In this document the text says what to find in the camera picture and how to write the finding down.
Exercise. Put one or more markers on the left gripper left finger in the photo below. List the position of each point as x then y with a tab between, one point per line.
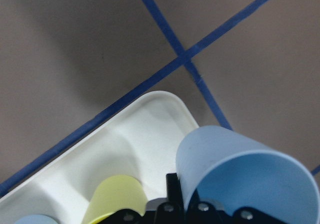
161	210

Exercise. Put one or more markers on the light blue plastic cup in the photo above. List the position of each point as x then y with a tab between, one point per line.
235	171

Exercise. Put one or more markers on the light blue cup far left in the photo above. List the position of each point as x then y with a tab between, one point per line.
36	219

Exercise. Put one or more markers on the cream plastic tray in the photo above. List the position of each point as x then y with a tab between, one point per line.
140	141

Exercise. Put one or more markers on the yellow plastic cup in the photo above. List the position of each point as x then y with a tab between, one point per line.
113	194

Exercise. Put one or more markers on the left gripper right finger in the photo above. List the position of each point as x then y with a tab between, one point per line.
202	211

